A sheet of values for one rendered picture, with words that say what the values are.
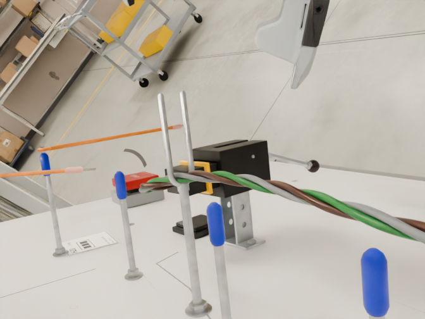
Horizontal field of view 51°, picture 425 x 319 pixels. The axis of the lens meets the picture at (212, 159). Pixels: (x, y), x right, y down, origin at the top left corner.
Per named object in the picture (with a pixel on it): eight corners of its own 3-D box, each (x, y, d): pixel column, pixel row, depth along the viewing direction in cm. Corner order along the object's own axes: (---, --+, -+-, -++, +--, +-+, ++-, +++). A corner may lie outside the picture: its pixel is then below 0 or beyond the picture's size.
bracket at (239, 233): (265, 242, 40) (260, 188, 39) (246, 250, 39) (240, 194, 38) (231, 233, 44) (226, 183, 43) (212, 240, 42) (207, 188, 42)
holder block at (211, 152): (271, 183, 41) (267, 140, 40) (224, 199, 37) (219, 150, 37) (240, 180, 44) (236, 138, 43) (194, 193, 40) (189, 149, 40)
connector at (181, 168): (231, 183, 38) (229, 159, 38) (186, 197, 35) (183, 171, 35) (208, 180, 41) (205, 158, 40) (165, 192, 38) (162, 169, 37)
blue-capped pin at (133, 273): (147, 275, 36) (131, 169, 35) (129, 282, 35) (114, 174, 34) (137, 271, 37) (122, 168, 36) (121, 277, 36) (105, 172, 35)
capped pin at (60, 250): (72, 251, 44) (54, 142, 42) (60, 257, 42) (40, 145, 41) (61, 250, 44) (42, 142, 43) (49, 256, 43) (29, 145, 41)
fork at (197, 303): (202, 300, 31) (176, 91, 28) (219, 309, 29) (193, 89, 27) (178, 312, 29) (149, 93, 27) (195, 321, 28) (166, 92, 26)
